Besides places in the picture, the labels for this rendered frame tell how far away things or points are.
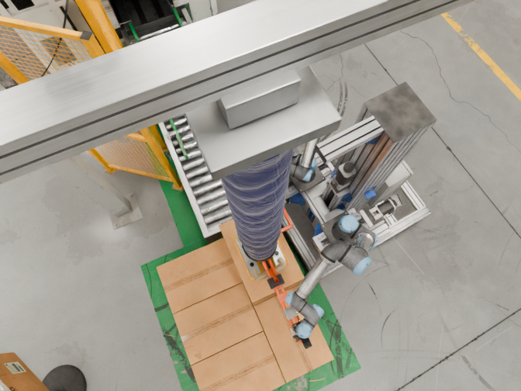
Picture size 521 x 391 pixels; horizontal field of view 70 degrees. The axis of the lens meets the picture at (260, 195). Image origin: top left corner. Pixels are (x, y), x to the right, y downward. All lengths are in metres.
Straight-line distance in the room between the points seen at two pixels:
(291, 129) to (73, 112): 0.40
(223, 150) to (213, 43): 0.21
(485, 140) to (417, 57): 1.22
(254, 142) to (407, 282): 3.18
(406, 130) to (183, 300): 2.08
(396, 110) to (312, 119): 1.14
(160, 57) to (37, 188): 3.85
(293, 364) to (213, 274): 0.91
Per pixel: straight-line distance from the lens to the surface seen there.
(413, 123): 1.90
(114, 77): 0.68
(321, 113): 0.81
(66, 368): 3.95
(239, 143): 0.77
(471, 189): 4.33
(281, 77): 0.75
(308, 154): 2.32
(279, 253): 2.63
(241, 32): 0.70
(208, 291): 3.06
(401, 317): 3.77
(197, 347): 3.06
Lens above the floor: 3.56
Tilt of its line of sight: 71 degrees down
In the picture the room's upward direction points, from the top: 2 degrees counter-clockwise
